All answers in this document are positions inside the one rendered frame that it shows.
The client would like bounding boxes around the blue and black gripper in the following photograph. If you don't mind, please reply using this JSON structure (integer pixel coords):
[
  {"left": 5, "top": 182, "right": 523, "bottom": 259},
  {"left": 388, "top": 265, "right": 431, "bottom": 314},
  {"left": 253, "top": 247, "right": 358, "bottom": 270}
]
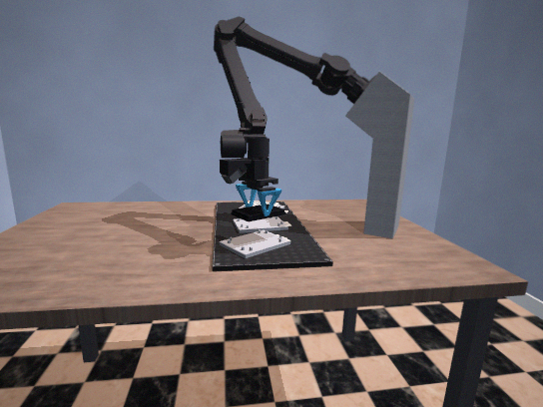
[{"left": 236, "top": 158, "right": 281, "bottom": 216}]

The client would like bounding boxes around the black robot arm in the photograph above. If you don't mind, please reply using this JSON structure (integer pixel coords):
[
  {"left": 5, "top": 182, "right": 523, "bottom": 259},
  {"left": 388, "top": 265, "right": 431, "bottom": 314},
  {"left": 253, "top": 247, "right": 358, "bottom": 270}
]
[{"left": 214, "top": 17, "right": 375, "bottom": 184}]

